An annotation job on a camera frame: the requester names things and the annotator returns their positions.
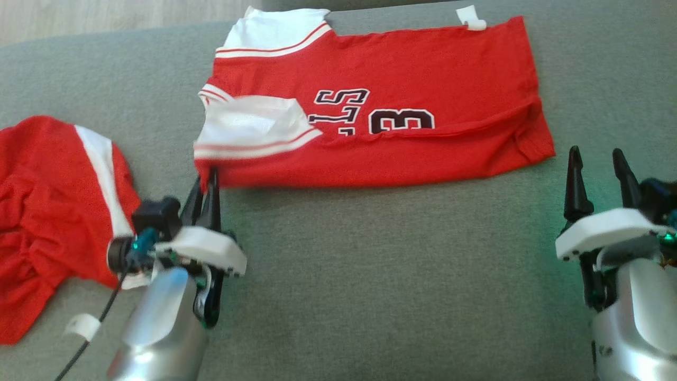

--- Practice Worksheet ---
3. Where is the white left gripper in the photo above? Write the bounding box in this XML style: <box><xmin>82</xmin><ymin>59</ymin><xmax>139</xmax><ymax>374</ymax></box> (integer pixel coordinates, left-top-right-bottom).
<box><xmin>169</xmin><ymin>168</ymin><xmax>248</xmax><ymax>278</ymax></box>

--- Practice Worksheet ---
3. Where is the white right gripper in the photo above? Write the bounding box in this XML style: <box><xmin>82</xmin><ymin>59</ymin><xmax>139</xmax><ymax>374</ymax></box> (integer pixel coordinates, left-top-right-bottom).
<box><xmin>555</xmin><ymin>146</ymin><xmax>662</xmax><ymax>262</ymax></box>

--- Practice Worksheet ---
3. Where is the red mesh shorts white stripe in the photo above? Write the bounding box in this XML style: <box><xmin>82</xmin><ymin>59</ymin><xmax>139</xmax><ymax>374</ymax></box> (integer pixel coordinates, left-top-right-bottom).
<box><xmin>0</xmin><ymin>115</ymin><xmax>143</xmax><ymax>346</ymax></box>

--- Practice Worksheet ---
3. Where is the red jersey with number print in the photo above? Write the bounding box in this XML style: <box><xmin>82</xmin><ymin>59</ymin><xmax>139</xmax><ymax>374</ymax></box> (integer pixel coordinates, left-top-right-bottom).
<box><xmin>193</xmin><ymin>5</ymin><xmax>556</xmax><ymax>192</ymax></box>

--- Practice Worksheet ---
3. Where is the grey fabric sofa seat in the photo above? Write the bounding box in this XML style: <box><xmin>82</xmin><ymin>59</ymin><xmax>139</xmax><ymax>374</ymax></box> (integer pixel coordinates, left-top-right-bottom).
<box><xmin>0</xmin><ymin>0</ymin><xmax>677</xmax><ymax>381</ymax></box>

